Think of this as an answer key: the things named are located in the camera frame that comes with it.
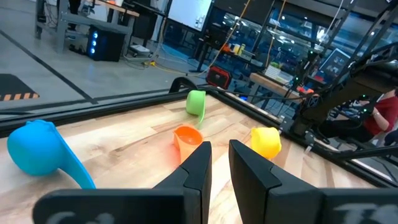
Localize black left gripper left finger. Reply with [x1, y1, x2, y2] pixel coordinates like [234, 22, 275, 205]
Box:
[32, 141, 213, 224]

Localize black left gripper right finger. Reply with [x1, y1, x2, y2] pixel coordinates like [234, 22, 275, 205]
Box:
[229, 139, 398, 224]

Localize yellow measuring cup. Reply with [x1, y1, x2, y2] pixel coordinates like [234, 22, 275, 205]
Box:
[250, 126, 282, 160]

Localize light blue measuring cup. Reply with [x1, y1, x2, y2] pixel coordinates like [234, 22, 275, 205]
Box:
[7, 119, 96, 190]

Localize green measuring cup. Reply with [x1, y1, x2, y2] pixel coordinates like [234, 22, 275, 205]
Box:
[185, 90, 206, 126]

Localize orange measuring cup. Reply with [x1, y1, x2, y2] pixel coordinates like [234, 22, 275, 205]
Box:
[172, 125, 205, 165]

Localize wooden side table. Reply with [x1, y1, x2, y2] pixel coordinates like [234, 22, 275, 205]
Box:
[248, 72, 312, 103]

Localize person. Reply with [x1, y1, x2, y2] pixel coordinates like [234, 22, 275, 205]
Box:
[320, 88, 398, 147]

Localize red and black box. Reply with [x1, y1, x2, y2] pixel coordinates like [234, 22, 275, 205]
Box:
[205, 65, 233, 90]

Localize black framed monitor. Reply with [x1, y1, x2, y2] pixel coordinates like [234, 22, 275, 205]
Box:
[318, 48, 351, 78]

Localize black computer tower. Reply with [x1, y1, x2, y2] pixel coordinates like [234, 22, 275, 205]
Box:
[86, 24, 127, 62]

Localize black hazard-striped floor mat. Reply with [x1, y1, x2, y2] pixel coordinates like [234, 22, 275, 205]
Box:
[0, 73, 40, 102]

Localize grey metal workbench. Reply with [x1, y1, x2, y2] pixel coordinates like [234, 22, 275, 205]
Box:
[35, 0, 140, 54]

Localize white wall screen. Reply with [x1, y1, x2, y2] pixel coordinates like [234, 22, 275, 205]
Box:
[167, 0, 213, 32]

